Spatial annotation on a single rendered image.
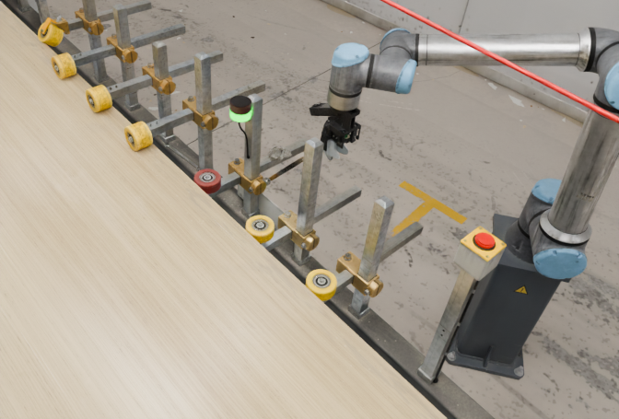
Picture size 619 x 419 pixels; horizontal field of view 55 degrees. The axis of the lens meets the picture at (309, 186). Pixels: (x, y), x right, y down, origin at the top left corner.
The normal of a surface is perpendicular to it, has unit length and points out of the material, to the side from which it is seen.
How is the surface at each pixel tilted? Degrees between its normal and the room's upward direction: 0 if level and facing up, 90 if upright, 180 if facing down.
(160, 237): 0
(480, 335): 90
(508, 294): 90
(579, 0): 90
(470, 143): 0
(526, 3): 90
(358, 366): 0
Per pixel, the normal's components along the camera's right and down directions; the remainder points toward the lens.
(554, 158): 0.09, -0.74
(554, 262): -0.16, 0.72
